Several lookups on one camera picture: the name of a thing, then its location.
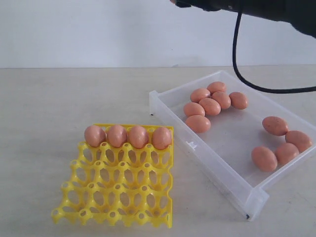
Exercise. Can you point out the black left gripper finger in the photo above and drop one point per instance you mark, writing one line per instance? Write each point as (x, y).
(189, 3)

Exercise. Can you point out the clear plastic bin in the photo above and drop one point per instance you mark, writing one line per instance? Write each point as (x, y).
(224, 152)

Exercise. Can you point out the yellow plastic egg tray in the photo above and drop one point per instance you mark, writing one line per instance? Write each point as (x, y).
(125, 184)

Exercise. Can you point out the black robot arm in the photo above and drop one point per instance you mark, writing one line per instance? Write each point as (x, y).
(301, 14)

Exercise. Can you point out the brown egg cluster back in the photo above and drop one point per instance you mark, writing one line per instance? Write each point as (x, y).
(217, 86)

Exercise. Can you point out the brown egg cluster back-left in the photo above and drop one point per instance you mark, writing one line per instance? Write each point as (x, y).
(199, 94)

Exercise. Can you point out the brown egg cluster centre-right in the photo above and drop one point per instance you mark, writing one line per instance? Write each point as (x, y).
(222, 98)

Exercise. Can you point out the brown egg cluster right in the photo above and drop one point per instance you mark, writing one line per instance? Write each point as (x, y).
(238, 100)

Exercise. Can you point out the brown egg cluster centre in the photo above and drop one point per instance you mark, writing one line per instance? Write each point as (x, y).
(211, 106)

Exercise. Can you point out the brown egg left cluster middle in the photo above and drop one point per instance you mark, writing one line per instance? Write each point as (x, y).
(193, 108)

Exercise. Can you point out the brown egg left cluster front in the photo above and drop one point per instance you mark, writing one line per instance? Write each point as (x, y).
(198, 123)

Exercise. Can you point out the brown egg bin right back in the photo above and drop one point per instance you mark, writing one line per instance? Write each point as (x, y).
(275, 125)

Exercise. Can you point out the brown egg bin front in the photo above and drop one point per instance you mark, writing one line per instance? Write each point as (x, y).
(264, 159)

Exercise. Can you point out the brown egg bin front-right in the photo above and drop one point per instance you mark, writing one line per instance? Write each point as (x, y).
(286, 152)

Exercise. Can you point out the brown egg bin far right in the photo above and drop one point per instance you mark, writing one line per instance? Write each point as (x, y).
(298, 138)

